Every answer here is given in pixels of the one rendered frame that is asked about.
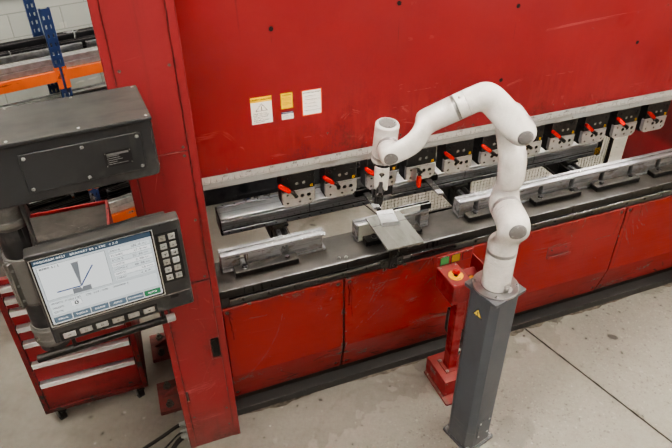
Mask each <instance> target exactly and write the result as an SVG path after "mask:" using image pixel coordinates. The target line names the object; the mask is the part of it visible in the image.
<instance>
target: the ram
mask: <svg viewBox="0 0 672 448"><path fill-rule="evenodd" d="M174 3H175V9H176V16H177V22H178V29H179V35H180V42H181V48H182V55H183V61H184V68H185V74H186V81H187V87H188V94H189V101H190V107H191V114H192V120H193V127H194V133H195V140H196V146H197V153H198V159H199V166H200V172H201V179H202V178H207V177H213V176H218V175H223V174H229V173H234V172H239V171H244V170H250V169H255V168H260V167H266V166H271V165H276V164H282V163H287V162H292V161H298V160H303V159H308V158H313V157H319V156H324V155H329V154H335V153H340V152H345V151H351V150H356V149H361V148H366V147H372V146H373V137H374V129H375V122H376V121H377V120H378V119H379V118H383V117H389V118H393V119H395V120H397V121H398V122H399V124H400V127H399V134H398V140H400V139H402V138H403V137H405V136H406V135H407V134H408V133H409V132H410V131H411V130H412V128H413V126H414V124H415V117H416V114H417V113H418V112H419V111H420V110H422V109H423V108H425V107H427V106H429V105H432V104H434V103H436V102H438V101H440V100H442V99H444V98H446V97H448V96H450V95H453V94H455V93H457V92H459V91H461V90H463V89H465V88H468V87H470V86H472V85H474V84H477V83H480V82H492V83H495V84H497V85H498V86H500V87H501V88H502V89H504V90H505V91H506V92H507V93H508V94H509V95H510V97H511V98H512V99H513V100H514V101H515V102H517V103H519V104H520V105H522V107H523V108H524V109H525V110H526V112H527V113H528V115H529V116H530V117H531V116H536V115H541V114H547V113H552V112H557V111H563V110H568V109H573V108H579V107H584V106H589V105H595V104H600V103H605V102H610V101H616V100H621V99H626V98H632V97H637V96H642V95H648V94H653V93H658V92H663V91H669V90H672V0H174ZM315 88H322V113H320V114H314V115H308V116H302V93H301V91H303V90H309V89H315ZM289 92H292V94H293V108H288V109H281V98H280V94H282V93H289ZM270 95H271V102H272V116H273V122H268V123H262V124H256V125H252V116H251V106H250V99H251V98H257V97H264V96H270ZM287 111H293V114H294V118H292V119H286V120H282V114H281V112H287ZM371 154H372V153H368V154H363V155H358V156H352V157H347V158H342V159H337V160H331V161H326V162H321V163H316V164H311V165H305V166H300V167H295V168H290V169H285V170H279V171H274V172H269V173H264V174H258V175H253V176H248V177H243V178H238V179H232V180H227V181H222V182H217V183H212V184H206V185H203V191H206V190H212V189H217V188H222V187H227V186H232V185H237V184H242V183H248V182H253V181H258V180H263V179H268V178H273V177H278V176H284V175H289V174H294V173H299V172H304V171H309V170H314V169H319V168H325V167H330V166H335V165H340V164H345V163H350V162H355V161H361V160H366V159H371Z"/></svg>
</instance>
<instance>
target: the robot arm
mask: <svg viewBox="0 0 672 448"><path fill-rule="evenodd" d="M477 112H482V113H484V114H485V115H486V117H487V118H488V119H489V120H490V121H491V122H492V123H493V125H494V126H495V133H496V140H497V148H498V172H497V179H496V182H495V185H494V187H493V189H492V191H491V194H490V197H489V210H490V213H491V215H492V217H493V219H494V222H495V224H496V229H497V231H495V232H493V233H492V234H491V235H490V236H489V238H488V242H487V248H486V254H485V260H484V265H483V270H481V271H479V272H477V273H476V274H475V275H474V276H473V279H472V286H473V288H474V290H475V291H476V292H477V293H478V294H479V295H481V296H482V297H484V298H486V299H489V300H493V301H507V300H510V299H513V298H514V297H515V296H516V295H517V294H518V292H519V284H518V282H517V280H516V279H515V278H514V277H513V272H514V267H515V262H516V257H517V253H518V248H519V244H520V243H521V242H523V241H524V240H526V239H527V238H528V236H529V234H530V230H531V223H530V219H529V217H528V214H527V213H526V211H525V209H524V207H523V205H522V203H521V201H520V196H519V191H520V188H521V187H522V185H523V183H524V180H525V176H526V167H527V151H526V146H527V145H529V144H531V143H532V142H533V141H534V140H535V138H536V135H537V128H536V125H535V123H534V122H533V120H532V119H531V117H530V116H529V115H528V113H527V112H526V110H525V109H524V108H523V107H522V105H520V104H519V103H517V102H515V101H514V100H513V99H512V98H511V97H510V95H509V94H508V93H507V92H506V91H505V90H504V89H502V88H501V87H500V86H498V85H497V84H495V83H492V82H480V83H477V84H474V85H472V86H470V87H468V88H465V89H463V90H461V91H459V92H457V93H455V94H453V95H450V96H448V97H446V98H444V99H442V100H440V101H438V102H436V103H434V104H432V105H429V106H427V107H425V108H423V109H422V110H420V111H419V112H418V113H417V114H416V117H415V124H414V126H413V128H412V130H411V131H410V132H409V133H408V134H407V135H406V136H405V137H403V138H402V139H400V140H398V134H399V127H400V124H399V122H398V121H397V120H395V119H393V118H389V117H383V118H379V119H378V120H377V121H376V122H375V129H374V137H373V146H372V154H371V160H372V163H373V164H374V165H375V168H374V189H375V190H376V194H375V196H374V204H382V203H383V190H387V188H388V179H389V170H390V166H392V165H394V164H397V163H399V162H402V161H404V160H406V159H408V158H410V157H412V156H414V155H415V154H417V153H418V152H419V151H420V150H421V149H422V148H423V147H424V146H425V144H426V143H427V141H428V139H429V137H430V136H431V134H432V133H433V132H435V131H437V130H439V129H441V128H444V127H446V126H448V125H451V124H453V123H455V122H457V121H460V120H462V119H464V118H466V117H469V116H471V115H473V114H475V113H477ZM382 186H383V188H382ZM377 190H379V192H378V193H377Z"/></svg>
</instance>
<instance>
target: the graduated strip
mask: <svg viewBox="0 0 672 448"><path fill-rule="evenodd" d="M670 95H672V90H669V91H663V92H658V93H653V94H648V95H642V96H637V97H632V98H626V99H621V100H616V101H610V102H605V103H600V104H595V105H589V106H584V107H579V108H573V109H568V110H563V111H557V112H552V113H547V114H541V115H536V116H531V119H532V120H533V122H535V121H540V120H545V119H550V118H556V117H561V116H566V115H571V114H577V113H582V112H587V111H592V110H597V109H603V108H608V107H613V106H618V105H623V104H629V103H634V102H639V101H644V100H650V99H655V98H660V97H665V96H670ZM493 129H495V126H494V125H493V124H488V125H483V126H478V127H473V128H467V129H462V130H457V131H451V132H446V133H441V134H435V135H431V136H430V137H429V139H428V141H427V142H431V141H436V140H441V139H446V138H451V137H457V136H462V135H467V134H472V133H477V132H483V131H488V130H493ZM368 153H372V147H366V148H361V149H356V150H351V151H345V152H340V153H335V154H329V155H324V156H319V157H313V158H308V159H303V160H298V161H292V162H287V163H282V164H276V165H271V166H266V167H260V168H255V169H250V170H244V171H239V172H234V173H229V174H223V175H218V176H213V177H207V178H202V185H206V184H212V183H217V182H222V181H227V180H232V179H238V178H243V177H248V176H253V175H258V174H264V173H269V172H274V171H279V170H285V169H290V168H295V167H300V166H305V165H311V164H316V163H321V162H326V161H331V160H337V159H342V158H347V157H352V156H358V155H363V154H368Z"/></svg>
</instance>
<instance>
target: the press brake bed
mask: <svg viewBox="0 0 672 448"><path fill-rule="evenodd" d="M492 233H493V232H492ZM492 233H488V234H484V235H480V236H476V237H472V238H468V239H464V240H460V241H456V242H452V243H448V244H443V245H439V246H435V247H431V248H427V249H423V250H419V251H415V252H411V253H407V254H403V255H399V256H398V263H397V268H394V269H389V267H388V266H389V258H387V259H383V260H379V261H375V262H371V263H367V264H363V265H359V266H355V267H351V268H347V269H343V270H339V271H335V272H331V273H327V274H323V275H319V276H315V277H311V278H307V279H303V280H299V281H295V282H291V283H287V284H283V285H278V286H274V287H270V288H266V289H262V290H258V291H254V292H250V293H246V294H242V295H238V296H234V297H230V298H226V299H222V300H220V303H221V309H222V316H223V322H224V329H225V335H226V342H227V348H228V355H229V361H230V368H231V374H232V381H233V387H234V394H235V400H236V407H237V413H238V416H239V415H242V414H246V413H249V412H252V411H255V410H258V409H261V408H265V407H268V406H271V405H274V404H277V403H281V402H284V401H287V400H290V399H293V398H297V397H300V396H304V395H307V394H311V393H314V392H317V391H321V390H324V389H327V388H330V387H334V386H337V385H340V384H343V383H347V382H350V381H353V380H356V379H359V378H362V377H365V376H368V375H372V374H375V373H379V372H382V371H385V370H388V369H392V368H395V367H398V366H401V365H404V364H408V363H411V362H414V361H418V360H421V359H425V358H427V357H428V356H431V355H434V354H437V353H440V352H443V351H445V346H446V338H447V332H446V331H445V328H444V326H445V320H446V314H447V308H448V307H451V304H450V303H449V302H448V301H447V300H446V298H445V297H444V296H443V295H442V293H441V292H440V291H439V290H438V288H437V287H436V286H435V281H436V272H437V265H438V257H442V256H445V255H449V254H452V253H456V252H459V251H463V250H467V249H470V248H474V250H473V253H474V254H475V255H476V257H477V258H478V259H479V260H480V261H481V262H482V263H483V264H484V260H485V254H486V248H487V242H488V238H489V236H490V235H491V234H492ZM569 242H571V244H570V248H569V252H570V251H571V253H570V254H568V255H564V256H561V257H557V258H553V259H549V260H548V259H547V258H546V255H547V251H548V248H550V247H554V246H558V245H561V244H565V243H569ZM513 277H514V278H515V279H516V280H517V282H518V283H519V284H520V285H522V286H523V287H524V288H526V292H525V293H523V294H522V295H520V296H518V300H517V304H516V309H515V313H514V318H513V323H512V327H511V332H512V331H515V330H518V329H522V328H526V327H529V326H531V325H534V324H538V323H542V322H546V321H549V320H552V319H555V318H558V317H562V316H565V315H568V314H571V313H574V312H578V311H580V310H584V309H587V308H591V307H594V306H597V305H601V304H604V303H607V302H610V301H613V300H617V299H620V298H624V297H627V296H630V295H634V294H637V293H640V292H644V291H647V290H650V289H653V288H657V287H660V286H663V285H666V284H669V283H671V282H672V188H669V189H665V190H661V191H657V192H653V193H649V194H645V195H641V196H637V197H633V198H629V199H625V200H621V201H617V202H613V203H609V204H604V205H600V206H596V207H592V208H588V209H584V210H580V211H576V212H572V213H568V214H564V215H560V216H556V217H552V218H548V219H544V220H540V221H536V222H532V223H531V230H530V234H529V236H528V238H527V239H526V240H524V241H523V242H521V243H520V244H519V248H518V253H517V257H516V262H515V267H514V272H513Z"/></svg>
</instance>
